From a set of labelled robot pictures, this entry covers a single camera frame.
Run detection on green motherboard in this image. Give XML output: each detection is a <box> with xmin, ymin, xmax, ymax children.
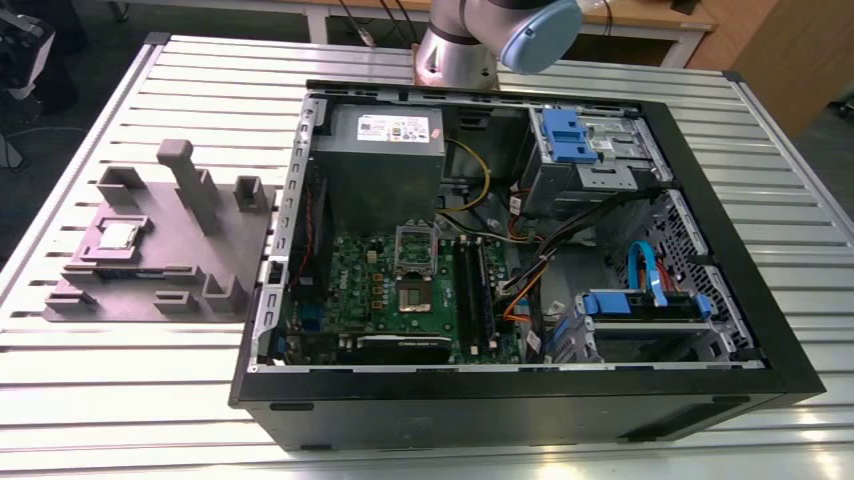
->
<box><xmin>278</xmin><ymin>227</ymin><xmax>530</xmax><ymax>366</ymax></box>

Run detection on grey metal disk bay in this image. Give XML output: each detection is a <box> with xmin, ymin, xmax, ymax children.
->
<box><xmin>540</xmin><ymin>289</ymin><xmax>767</xmax><ymax>370</ymax></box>

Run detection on black sleeved cable bundle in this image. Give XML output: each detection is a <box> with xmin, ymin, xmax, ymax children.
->
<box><xmin>499</xmin><ymin>187</ymin><xmax>671</xmax><ymax>297</ymax></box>

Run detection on CPU socket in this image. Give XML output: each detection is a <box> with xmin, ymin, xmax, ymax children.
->
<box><xmin>396</xmin><ymin>279</ymin><xmax>436</xmax><ymax>314</ymax></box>

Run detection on blue drive bay latch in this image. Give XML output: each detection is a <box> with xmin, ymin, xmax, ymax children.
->
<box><xmin>540</xmin><ymin>107</ymin><xmax>600</xmax><ymax>165</ymax></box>

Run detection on yellow wire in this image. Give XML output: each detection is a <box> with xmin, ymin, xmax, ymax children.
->
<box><xmin>436</xmin><ymin>138</ymin><xmax>494</xmax><ymax>214</ymax></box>

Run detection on orange power wires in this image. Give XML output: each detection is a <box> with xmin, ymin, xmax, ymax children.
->
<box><xmin>498</xmin><ymin>287</ymin><xmax>539</xmax><ymax>327</ymax></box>

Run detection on black PC case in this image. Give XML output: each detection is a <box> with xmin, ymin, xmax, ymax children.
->
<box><xmin>228</xmin><ymin>78</ymin><xmax>829</xmax><ymax>451</ymax></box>

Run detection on hard disk in blue carrier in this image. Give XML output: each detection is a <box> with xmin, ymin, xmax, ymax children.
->
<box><xmin>574</xmin><ymin>291</ymin><xmax>713</xmax><ymax>324</ymax></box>

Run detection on wooden cabinet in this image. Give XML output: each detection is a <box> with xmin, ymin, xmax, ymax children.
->
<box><xmin>686</xmin><ymin>0</ymin><xmax>854</xmax><ymax>137</ymax></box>

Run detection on metal socket cover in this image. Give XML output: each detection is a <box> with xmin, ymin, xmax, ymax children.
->
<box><xmin>395</xmin><ymin>222</ymin><xmax>440</xmax><ymax>280</ymax></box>

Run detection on silver CPU chip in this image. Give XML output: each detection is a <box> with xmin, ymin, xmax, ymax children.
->
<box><xmin>97</xmin><ymin>224</ymin><xmax>141</xmax><ymax>250</ymax></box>

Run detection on grey metal drive cage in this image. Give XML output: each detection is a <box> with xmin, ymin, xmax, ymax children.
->
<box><xmin>519</xmin><ymin>103</ymin><xmax>673</xmax><ymax>217</ymax></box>

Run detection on blue flat wire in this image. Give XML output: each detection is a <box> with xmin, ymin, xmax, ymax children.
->
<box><xmin>626</xmin><ymin>239</ymin><xmax>670</xmax><ymax>309</ymax></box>

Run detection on grey power supply unit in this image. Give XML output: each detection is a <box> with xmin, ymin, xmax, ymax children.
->
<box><xmin>312</xmin><ymin>104</ymin><xmax>447</xmax><ymax>227</ymax></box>

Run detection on grey parts rack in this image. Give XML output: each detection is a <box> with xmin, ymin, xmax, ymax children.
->
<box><xmin>40</xmin><ymin>138</ymin><xmax>282</xmax><ymax>324</ymax></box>

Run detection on black RAM stick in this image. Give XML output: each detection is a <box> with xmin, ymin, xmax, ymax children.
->
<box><xmin>91</xmin><ymin>268</ymin><xmax>169</xmax><ymax>280</ymax></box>

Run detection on black graphics card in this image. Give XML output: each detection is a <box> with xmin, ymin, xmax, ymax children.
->
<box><xmin>336</xmin><ymin>332</ymin><xmax>452</xmax><ymax>365</ymax></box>

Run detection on grey square box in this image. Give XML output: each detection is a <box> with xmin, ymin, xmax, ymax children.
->
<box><xmin>0</xmin><ymin>13</ymin><xmax>56</xmax><ymax>66</ymax></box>

